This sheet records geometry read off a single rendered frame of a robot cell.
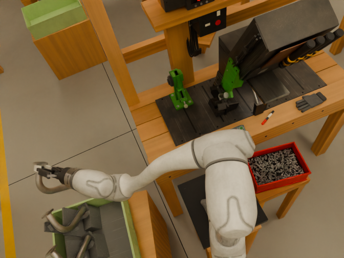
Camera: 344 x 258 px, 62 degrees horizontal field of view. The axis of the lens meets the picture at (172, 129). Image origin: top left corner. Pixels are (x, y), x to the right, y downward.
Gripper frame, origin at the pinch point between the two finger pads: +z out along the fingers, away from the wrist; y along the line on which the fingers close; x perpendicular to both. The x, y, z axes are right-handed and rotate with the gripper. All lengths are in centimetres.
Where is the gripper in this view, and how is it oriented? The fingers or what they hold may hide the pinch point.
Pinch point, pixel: (42, 168)
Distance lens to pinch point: 145.0
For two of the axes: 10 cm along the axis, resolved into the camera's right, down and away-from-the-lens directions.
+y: -5.3, -0.3, -8.5
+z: -8.4, -1.1, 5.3
